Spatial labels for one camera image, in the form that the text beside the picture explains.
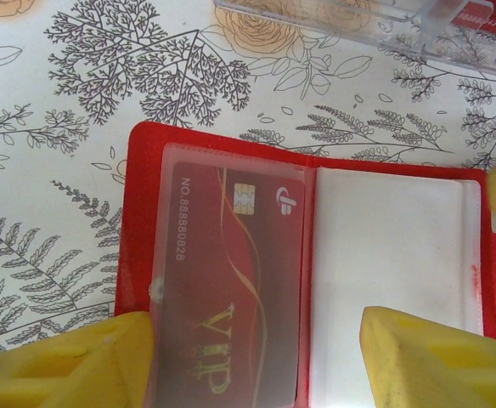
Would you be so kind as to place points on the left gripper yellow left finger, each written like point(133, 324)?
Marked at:
point(61, 374)

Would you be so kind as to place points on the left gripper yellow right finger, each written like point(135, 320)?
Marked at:
point(435, 374)

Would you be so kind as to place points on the red VIP card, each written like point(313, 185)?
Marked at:
point(231, 276)
point(477, 19)

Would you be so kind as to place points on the red card holder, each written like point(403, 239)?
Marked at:
point(142, 212)

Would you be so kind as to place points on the clear acrylic card stand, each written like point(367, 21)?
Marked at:
point(358, 25)

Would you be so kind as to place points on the floral patterned tablecloth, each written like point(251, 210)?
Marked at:
point(61, 170)

